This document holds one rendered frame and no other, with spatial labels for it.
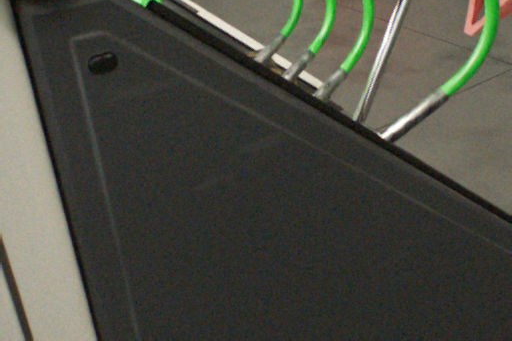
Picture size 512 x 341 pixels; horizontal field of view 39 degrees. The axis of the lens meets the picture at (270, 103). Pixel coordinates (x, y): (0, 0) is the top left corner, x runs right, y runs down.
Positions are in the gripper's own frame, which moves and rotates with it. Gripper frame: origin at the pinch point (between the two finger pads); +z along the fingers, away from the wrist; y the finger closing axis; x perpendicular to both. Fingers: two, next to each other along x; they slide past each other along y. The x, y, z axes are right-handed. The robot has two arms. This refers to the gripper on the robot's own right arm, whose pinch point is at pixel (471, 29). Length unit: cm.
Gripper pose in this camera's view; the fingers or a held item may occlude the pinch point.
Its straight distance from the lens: 111.2
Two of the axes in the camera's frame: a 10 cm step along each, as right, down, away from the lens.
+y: -6.3, -2.1, -7.4
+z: -5.3, 8.2, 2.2
